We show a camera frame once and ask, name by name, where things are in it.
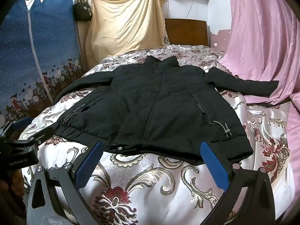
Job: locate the black hanging bag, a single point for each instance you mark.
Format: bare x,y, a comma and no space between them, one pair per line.
82,11

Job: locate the brown wooden headboard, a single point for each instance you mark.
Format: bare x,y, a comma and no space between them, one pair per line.
187,32

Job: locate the floral satin bedspread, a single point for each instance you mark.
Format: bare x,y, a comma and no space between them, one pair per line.
140,192

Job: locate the pink draped cloth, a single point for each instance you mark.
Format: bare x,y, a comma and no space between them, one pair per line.
257,39

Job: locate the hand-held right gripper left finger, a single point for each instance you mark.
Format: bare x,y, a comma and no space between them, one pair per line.
88,166

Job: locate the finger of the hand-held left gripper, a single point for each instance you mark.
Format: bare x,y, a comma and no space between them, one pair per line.
22,123
43,134

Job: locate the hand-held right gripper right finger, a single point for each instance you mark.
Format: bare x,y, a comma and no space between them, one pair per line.
214,164

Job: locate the blue printed wardrobe cover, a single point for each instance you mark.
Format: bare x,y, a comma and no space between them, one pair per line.
51,39

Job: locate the black padded jacket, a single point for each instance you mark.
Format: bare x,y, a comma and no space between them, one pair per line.
152,98

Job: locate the beige draped cloth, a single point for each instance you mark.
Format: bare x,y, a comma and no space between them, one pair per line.
121,28

